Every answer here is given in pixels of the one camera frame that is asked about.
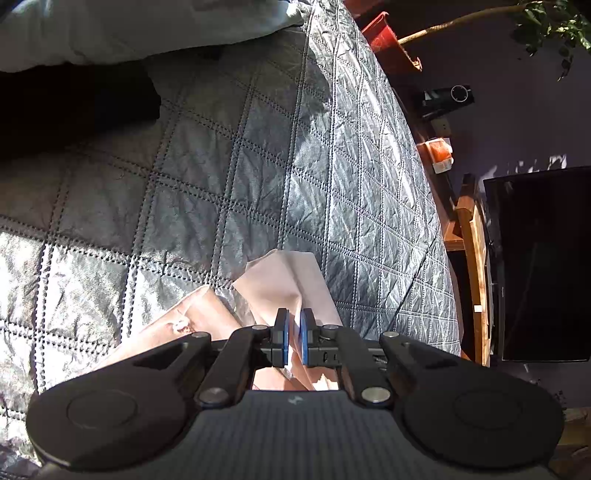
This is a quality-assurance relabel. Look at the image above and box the black garment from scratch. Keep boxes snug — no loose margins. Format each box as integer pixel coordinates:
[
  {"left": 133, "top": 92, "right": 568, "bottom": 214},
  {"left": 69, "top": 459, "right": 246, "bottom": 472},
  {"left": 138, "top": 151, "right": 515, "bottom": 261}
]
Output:
[{"left": 0, "top": 60, "right": 162, "bottom": 160}]

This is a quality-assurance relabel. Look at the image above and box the black television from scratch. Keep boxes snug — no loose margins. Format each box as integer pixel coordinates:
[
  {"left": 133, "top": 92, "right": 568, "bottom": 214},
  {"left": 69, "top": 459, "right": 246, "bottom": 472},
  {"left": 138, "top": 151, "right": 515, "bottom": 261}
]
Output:
[{"left": 482, "top": 166, "right": 591, "bottom": 363}]

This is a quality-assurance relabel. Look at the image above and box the black speaker device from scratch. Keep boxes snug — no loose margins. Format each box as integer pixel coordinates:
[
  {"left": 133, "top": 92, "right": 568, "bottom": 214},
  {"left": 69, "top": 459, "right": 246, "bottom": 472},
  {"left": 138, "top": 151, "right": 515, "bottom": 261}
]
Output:
[{"left": 421, "top": 84, "right": 474, "bottom": 121}]

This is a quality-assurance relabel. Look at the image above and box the silver quilted blanket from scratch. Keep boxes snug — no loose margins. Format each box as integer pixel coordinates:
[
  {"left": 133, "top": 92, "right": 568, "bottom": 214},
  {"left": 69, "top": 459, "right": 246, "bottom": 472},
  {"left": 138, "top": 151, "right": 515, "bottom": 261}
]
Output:
[{"left": 0, "top": 0, "right": 462, "bottom": 467}]

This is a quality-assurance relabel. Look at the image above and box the orange tissue box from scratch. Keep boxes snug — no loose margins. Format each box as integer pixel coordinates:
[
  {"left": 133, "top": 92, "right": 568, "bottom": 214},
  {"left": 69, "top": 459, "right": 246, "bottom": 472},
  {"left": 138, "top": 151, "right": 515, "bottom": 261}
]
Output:
[{"left": 416, "top": 136, "right": 455, "bottom": 175}]

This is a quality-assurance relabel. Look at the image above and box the light blue garment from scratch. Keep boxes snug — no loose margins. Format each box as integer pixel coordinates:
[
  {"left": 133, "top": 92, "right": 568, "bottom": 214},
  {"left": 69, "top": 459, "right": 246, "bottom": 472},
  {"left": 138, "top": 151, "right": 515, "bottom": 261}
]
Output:
[{"left": 0, "top": 0, "right": 305, "bottom": 75}]

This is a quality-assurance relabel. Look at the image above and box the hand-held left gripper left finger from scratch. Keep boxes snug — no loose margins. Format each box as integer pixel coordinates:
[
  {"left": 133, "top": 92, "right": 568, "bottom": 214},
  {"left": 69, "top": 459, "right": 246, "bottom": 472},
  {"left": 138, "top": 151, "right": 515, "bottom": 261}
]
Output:
[{"left": 133, "top": 307, "right": 293, "bottom": 409}]

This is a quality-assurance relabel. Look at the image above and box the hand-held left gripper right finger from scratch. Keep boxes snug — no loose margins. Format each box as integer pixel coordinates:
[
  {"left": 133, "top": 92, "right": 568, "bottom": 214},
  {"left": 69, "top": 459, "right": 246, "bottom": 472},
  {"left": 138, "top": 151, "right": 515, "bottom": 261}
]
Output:
[{"left": 300, "top": 307, "right": 459, "bottom": 408}]

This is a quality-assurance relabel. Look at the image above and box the red flower pot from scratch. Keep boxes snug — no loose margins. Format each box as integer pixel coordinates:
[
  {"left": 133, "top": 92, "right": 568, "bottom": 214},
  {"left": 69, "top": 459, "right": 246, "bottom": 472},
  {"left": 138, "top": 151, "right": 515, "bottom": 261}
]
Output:
[{"left": 360, "top": 11, "right": 423, "bottom": 77}]

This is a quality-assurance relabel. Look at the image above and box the potted green tree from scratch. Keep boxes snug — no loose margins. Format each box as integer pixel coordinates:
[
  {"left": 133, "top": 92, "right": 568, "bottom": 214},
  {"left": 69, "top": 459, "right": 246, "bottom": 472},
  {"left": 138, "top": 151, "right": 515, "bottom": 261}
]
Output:
[{"left": 397, "top": 0, "right": 591, "bottom": 81}]

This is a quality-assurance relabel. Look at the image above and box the wooden television stand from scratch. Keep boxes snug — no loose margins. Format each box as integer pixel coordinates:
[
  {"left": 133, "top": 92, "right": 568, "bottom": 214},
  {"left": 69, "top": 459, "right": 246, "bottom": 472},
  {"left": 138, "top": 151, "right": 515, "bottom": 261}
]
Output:
[{"left": 411, "top": 115, "right": 497, "bottom": 367}]

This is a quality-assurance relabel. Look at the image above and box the pink garment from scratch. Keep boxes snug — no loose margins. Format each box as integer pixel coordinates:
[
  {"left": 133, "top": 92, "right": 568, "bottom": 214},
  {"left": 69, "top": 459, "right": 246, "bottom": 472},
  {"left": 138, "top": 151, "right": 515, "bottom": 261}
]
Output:
[{"left": 99, "top": 249, "right": 345, "bottom": 393}]

